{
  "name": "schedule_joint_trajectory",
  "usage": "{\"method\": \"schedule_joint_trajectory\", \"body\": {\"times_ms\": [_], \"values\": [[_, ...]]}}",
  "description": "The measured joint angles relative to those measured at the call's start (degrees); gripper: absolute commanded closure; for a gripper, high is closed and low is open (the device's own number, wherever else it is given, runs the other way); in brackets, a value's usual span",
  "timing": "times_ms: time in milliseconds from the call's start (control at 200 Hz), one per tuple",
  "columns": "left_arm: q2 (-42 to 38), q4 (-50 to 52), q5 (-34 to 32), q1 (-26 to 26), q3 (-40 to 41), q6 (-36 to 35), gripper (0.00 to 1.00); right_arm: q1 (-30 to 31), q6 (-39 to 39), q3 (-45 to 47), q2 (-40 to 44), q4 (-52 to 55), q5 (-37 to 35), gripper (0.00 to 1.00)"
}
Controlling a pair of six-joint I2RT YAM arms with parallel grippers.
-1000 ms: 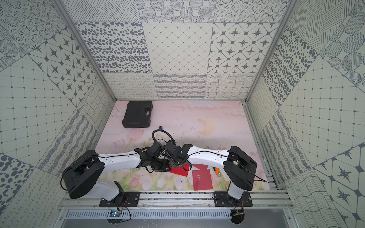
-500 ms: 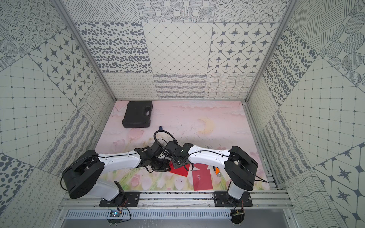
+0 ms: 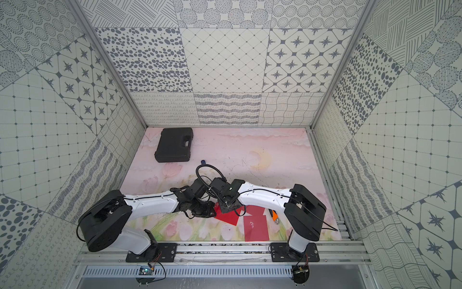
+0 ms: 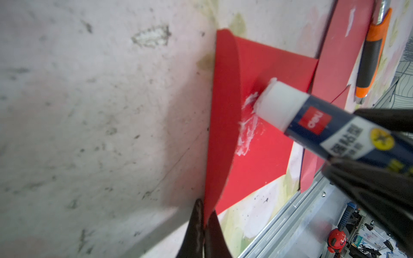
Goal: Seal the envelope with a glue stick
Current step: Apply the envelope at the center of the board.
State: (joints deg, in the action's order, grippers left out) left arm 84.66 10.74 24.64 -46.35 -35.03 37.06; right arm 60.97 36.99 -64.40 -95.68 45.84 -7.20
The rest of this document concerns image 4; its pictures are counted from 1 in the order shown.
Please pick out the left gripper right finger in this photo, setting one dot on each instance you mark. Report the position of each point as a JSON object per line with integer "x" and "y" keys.
{"x": 214, "y": 244}

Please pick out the red round object outside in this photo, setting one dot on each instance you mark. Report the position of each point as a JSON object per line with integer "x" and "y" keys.
{"x": 336, "y": 241}

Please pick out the orange adjustable wrench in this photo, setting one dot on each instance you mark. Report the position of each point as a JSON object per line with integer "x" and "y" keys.
{"x": 372, "y": 50}

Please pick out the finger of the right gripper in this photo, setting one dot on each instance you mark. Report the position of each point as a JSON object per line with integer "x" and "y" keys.
{"x": 399, "y": 120}
{"x": 386, "y": 196}

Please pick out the aluminium mounting rail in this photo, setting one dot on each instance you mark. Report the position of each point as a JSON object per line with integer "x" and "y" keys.
{"x": 301, "y": 228}

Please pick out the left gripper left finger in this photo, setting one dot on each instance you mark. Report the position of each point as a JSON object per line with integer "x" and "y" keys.
{"x": 193, "y": 242}

